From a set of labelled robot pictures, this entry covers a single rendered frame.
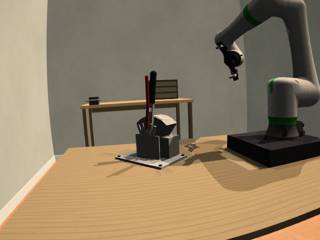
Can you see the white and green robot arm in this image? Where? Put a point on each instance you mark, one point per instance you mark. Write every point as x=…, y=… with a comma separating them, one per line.
x=284, y=94

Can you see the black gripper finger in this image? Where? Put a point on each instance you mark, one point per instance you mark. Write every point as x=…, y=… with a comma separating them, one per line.
x=234, y=72
x=223, y=49

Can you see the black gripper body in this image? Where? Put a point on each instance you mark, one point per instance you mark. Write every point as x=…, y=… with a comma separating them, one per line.
x=230, y=60

